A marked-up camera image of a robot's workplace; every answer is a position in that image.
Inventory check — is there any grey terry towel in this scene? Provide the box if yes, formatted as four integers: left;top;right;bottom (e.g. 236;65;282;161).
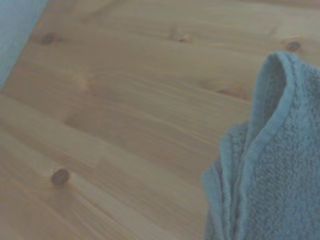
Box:
201;50;320;240

